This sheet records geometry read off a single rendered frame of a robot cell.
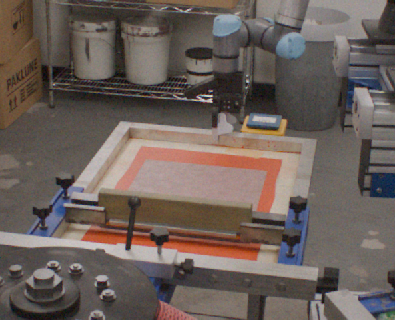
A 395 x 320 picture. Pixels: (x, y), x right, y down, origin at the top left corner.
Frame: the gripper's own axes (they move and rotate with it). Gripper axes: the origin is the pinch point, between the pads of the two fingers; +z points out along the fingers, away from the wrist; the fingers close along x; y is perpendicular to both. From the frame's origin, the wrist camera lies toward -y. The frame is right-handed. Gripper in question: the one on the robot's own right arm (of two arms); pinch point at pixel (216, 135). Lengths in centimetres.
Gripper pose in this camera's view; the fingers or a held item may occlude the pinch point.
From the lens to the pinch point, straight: 260.4
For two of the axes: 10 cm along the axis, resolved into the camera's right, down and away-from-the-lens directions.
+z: -0.2, 9.2, 4.0
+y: 9.8, 0.9, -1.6
